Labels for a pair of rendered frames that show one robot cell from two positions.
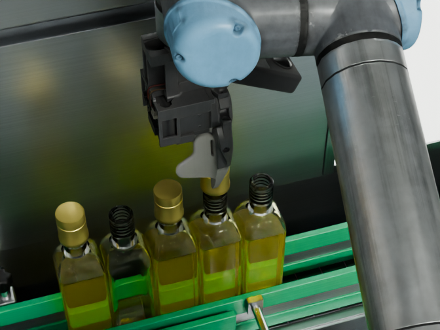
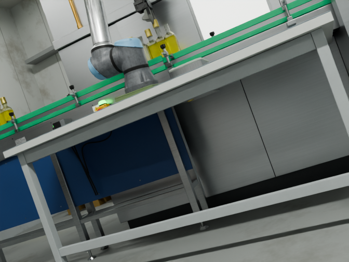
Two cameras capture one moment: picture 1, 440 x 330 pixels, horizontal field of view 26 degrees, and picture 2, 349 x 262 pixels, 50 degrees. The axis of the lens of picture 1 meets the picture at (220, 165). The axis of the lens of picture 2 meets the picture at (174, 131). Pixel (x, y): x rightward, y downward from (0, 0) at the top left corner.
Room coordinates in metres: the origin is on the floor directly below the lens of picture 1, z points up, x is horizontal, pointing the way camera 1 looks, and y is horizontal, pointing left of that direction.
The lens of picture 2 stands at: (-1.08, -1.15, 0.55)
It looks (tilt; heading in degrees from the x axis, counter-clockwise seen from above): 0 degrees down; 35
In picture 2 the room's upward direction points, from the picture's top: 20 degrees counter-clockwise
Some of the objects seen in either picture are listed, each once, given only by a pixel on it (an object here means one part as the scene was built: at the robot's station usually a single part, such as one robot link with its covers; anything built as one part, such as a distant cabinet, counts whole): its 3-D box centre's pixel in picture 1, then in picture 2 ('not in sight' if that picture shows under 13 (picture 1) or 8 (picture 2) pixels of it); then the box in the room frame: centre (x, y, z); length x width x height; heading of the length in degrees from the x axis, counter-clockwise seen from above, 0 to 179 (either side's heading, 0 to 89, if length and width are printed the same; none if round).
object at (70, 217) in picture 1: (71, 224); not in sight; (0.71, 0.17, 1.14); 0.04 x 0.04 x 0.04
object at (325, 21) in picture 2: not in sight; (194, 92); (0.88, -0.02, 0.73); 1.58 x 1.52 x 0.04; 102
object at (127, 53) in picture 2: not in sight; (130, 54); (0.23, -0.15, 0.94); 0.13 x 0.12 x 0.14; 99
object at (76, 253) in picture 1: (73, 236); not in sight; (0.71, 0.17, 1.12); 0.03 x 0.03 x 0.05
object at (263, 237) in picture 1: (257, 259); (175, 50); (0.77, -0.05, 0.99); 0.06 x 0.06 x 0.21; 17
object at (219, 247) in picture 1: (215, 268); (166, 54); (0.76, 0.01, 0.99); 0.06 x 0.06 x 0.21; 18
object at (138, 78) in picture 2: not in sight; (139, 79); (0.23, -0.15, 0.82); 0.15 x 0.15 x 0.10
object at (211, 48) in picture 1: (226, 17); not in sight; (0.66, -0.01, 1.48); 0.11 x 0.11 x 0.08; 9
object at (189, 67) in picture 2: not in sight; (193, 75); (0.61, -0.20, 0.79); 0.27 x 0.17 x 0.08; 17
